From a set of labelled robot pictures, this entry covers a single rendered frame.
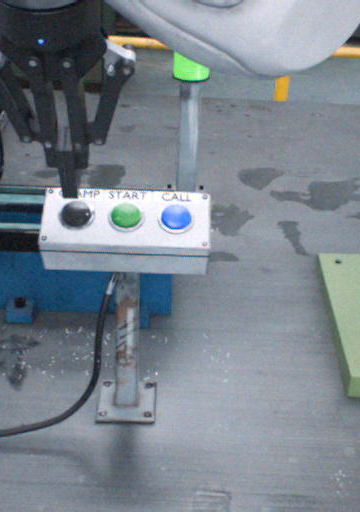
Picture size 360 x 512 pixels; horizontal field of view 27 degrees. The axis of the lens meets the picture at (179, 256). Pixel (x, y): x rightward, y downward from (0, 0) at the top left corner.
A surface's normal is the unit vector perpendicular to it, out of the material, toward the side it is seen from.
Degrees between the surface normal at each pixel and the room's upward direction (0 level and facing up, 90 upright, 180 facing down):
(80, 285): 90
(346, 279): 2
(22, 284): 90
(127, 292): 90
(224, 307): 0
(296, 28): 113
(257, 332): 0
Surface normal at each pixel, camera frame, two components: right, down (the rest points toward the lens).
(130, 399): 0.00, 0.51
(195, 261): -0.02, 0.84
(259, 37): -0.25, 0.78
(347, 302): 0.02, -0.87
